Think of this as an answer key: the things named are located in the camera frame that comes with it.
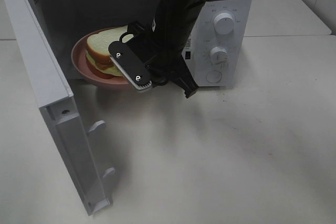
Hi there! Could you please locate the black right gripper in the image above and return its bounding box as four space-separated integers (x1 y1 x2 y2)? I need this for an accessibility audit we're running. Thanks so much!
109 21 196 98

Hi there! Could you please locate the sandwich with lettuce and cheese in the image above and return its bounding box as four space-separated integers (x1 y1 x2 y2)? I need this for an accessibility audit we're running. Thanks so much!
86 26 128 79

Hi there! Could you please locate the pink round plate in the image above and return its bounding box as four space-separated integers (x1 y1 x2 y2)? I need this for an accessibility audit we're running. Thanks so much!
71 28 132 90

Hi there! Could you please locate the round white door-release button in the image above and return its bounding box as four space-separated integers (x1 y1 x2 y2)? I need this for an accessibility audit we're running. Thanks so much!
206 70 222 83

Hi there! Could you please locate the white microwave door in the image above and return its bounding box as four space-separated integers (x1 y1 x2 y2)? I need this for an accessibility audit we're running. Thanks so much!
4 0 115 215

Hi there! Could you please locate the white warning label sticker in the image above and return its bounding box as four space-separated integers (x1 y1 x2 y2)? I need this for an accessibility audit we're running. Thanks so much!
184 34 193 51

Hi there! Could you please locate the lower white microwave knob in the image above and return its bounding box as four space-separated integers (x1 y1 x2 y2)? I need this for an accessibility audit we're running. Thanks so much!
209 47 228 65

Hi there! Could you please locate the white microwave knob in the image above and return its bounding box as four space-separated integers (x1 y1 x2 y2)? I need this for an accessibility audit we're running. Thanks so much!
213 12 235 35
209 47 228 65

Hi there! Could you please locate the white microwave oven body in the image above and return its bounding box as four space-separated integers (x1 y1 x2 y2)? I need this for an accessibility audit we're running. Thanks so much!
35 0 251 88

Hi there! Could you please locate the upper white microwave knob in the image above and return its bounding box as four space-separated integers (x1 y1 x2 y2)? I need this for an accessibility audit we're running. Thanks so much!
213 12 235 35

